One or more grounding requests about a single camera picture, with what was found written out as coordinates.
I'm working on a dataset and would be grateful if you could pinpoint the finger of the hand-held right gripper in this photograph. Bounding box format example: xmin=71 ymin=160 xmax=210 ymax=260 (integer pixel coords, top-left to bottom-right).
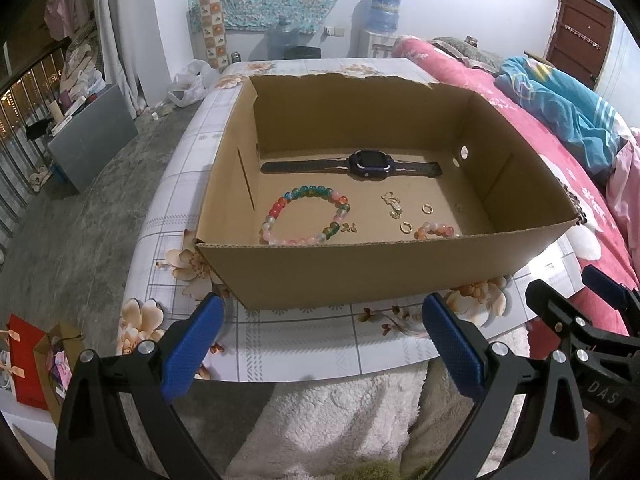
xmin=525 ymin=278 xmax=604 ymax=351
xmin=582 ymin=264 xmax=640 ymax=311

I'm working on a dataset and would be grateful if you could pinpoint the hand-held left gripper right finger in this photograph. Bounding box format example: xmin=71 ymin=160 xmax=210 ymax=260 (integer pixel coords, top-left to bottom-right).
xmin=422 ymin=292 xmax=594 ymax=480

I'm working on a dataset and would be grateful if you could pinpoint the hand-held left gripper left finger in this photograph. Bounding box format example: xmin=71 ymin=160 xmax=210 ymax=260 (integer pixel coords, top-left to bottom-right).
xmin=54 ymin=292 xmax=226 ymax=480

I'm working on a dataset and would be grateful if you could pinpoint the orange bead bracelet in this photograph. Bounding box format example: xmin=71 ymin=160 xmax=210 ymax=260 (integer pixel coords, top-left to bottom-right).
xmin=413 ymin=223 xmax=464 ymax=241

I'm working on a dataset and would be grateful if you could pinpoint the cardboard box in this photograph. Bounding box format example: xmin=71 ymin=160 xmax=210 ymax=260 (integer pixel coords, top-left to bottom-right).
xmin=194 ymin=72 xmax=587 ymax=311

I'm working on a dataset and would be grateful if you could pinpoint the gold chain earring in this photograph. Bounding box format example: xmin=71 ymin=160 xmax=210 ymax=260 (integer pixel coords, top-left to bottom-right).
xmin=382 ymin=190 xmax=404 ymax=220

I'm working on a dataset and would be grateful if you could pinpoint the light pink cloth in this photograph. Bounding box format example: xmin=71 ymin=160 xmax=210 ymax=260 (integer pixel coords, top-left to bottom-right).
xmin=604 ymin=127 xmax=640 ymax=242

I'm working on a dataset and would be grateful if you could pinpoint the brown paper bag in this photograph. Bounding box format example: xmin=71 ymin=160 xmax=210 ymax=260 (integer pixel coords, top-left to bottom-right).
xmin=33 ymin=322 xmax=84 ymax=424

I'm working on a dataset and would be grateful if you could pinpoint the white fluffy rug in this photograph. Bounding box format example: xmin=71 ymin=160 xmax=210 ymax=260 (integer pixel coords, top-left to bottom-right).
xmin=219 ymin=359 xmax=432 ymax=480

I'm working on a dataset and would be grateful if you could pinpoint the floral plaid tablecloth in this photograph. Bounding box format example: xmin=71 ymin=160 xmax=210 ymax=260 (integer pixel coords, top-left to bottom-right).
xmin=117 ymin=57 xmax=592 ymax=387

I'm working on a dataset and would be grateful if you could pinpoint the red paper bag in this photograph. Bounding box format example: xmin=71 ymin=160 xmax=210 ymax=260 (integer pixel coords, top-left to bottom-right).
xmin=4 ymin=313 xmax=51 ymax=407

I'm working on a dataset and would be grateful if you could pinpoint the teal patterned blanket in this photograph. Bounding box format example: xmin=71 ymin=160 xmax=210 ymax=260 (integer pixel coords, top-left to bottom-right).
xmin=497 ymin=54 xmax=632 ymax=177

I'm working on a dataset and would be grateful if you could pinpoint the pink floral blanket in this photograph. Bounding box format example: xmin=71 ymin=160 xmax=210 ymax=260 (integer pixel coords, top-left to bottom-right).
xmin=392 ymin=34 xmax=640 ymax=342

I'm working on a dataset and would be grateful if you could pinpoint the purple black wristwatch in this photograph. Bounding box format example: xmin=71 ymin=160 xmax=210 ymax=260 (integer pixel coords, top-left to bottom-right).
xmin=259 ymin=148 xmax=444 ymax=181

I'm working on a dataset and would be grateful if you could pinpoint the brown wooden door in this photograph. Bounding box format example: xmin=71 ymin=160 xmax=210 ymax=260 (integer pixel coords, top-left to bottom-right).
xmin=544 ymin=0 xmax=617 ymax=92

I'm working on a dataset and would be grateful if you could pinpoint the white plastic bag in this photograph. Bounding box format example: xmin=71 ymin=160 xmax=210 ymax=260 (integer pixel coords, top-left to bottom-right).
xmin=167 ymin=58 xmax=219 ymax=107

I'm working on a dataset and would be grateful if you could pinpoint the grey green patterned blanket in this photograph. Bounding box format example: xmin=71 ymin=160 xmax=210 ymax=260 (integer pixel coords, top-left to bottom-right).
xmin=432 ymin=34 xmax=502 ymax=69

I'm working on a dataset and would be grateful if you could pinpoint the metal railing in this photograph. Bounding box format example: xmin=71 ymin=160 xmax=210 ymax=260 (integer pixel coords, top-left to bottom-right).
xmin=0 ymin=42 xmax=69 ymax=241

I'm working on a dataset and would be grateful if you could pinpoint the white water dispenser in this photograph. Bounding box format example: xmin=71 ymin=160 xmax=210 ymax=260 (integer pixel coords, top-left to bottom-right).
xmin=359 ymin=29 xmax=398 ymax=59

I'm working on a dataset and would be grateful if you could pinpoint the orange checked cloth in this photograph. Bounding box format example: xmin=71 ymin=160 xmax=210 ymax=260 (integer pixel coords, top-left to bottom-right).
xmin=196 ymin=0 xmax=227 ymax=69

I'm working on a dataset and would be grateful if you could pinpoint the clear water jug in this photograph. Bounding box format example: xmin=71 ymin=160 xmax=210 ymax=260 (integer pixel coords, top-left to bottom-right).
xmin=267 ymin=14 xmax=301 ymax=57

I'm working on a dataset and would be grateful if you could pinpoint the blue water dispenser bottle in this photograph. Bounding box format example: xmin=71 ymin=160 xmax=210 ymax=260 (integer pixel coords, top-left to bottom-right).
xmin=369 ymin=0 xmax=404 ymax=34

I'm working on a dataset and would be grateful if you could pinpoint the hanging pink garment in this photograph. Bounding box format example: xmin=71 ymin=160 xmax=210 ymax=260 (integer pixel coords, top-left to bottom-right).
xmin=44 ymin=0 xmax=84 ymax=39

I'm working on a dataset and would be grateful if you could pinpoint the multicolour bead bracelet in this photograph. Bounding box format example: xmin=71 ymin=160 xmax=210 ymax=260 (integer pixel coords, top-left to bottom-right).
xmin=259 ymin=184 xmax=351 ymax=247

